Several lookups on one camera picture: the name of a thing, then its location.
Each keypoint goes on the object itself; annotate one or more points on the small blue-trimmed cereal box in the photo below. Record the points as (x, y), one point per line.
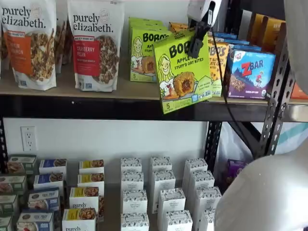
(44, 199)
(51, 163)
(36, 221)
(48, 179)

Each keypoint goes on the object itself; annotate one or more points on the purple snack box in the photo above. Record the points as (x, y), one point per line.
(234, 170)

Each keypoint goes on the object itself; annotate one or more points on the yellow Bobo's peanut butter box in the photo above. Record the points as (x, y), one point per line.
(179, 27)
(216, 60)

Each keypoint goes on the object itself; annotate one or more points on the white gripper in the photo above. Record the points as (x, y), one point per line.
(199, 9)

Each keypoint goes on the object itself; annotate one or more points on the white organic pantry cartons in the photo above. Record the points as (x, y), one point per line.
(111, 204)

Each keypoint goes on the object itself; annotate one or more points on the orange-label purely elizabeth granola bag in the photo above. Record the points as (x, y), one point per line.
(26, 48)

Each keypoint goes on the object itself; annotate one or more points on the yellow-trimmed granola box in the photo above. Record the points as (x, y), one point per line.
(90, 179)
(79, 219)
(84, 197)
(91, 164)

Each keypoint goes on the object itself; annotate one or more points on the black metal shelf rack frame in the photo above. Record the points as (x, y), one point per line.
(72, 108)

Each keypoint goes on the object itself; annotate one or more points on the small green-trimmed cereal box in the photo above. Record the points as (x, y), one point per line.
(21, 166)
(12, 186)
(4, 225)
(8, 204)

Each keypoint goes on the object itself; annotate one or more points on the green Bobo's apple pie box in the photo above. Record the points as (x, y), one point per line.
(142, 65)
(144, 20)
(183, 79)

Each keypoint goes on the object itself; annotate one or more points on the red-label purely elizabeth granola bag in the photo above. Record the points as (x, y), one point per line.
(93, 48)

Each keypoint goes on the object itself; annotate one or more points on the blue Zbar snack box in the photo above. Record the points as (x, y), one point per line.
(245, 48)
(250, 77)
(235, 42)
(226, 35)

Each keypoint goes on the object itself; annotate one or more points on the white granola bag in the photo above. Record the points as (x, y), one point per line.
(63, 43)

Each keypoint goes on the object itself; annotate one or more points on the orange snack box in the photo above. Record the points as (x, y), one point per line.
(299, 92)

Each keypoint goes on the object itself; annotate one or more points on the silver metal shelf beam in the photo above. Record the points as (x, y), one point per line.
(298, 113)

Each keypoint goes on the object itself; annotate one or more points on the yellow-orange snack box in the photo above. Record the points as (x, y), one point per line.
(256, 26)

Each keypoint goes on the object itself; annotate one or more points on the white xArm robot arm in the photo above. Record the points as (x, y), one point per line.
(264, 192)

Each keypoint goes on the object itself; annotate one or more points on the wooden shelf board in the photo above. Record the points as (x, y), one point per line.
(72, 93)

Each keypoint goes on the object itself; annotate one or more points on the white floral-print pastry box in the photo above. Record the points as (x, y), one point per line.
(132, 181)
(161, 163)
(131, 164)
(134, 202)
(196, 164)
(170, 202)
(207, 221)
(163, 180)
(134, 222)
(207, 199)
(201, 180)
(178, 221)

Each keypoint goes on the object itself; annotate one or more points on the brown snack box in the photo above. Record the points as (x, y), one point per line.
(274, 36)

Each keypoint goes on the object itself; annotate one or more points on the teal and white plastic bag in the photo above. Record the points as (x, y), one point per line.
(293, 137)

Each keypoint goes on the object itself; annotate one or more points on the white wall power outlet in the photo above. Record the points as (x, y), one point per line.
(29, 139)

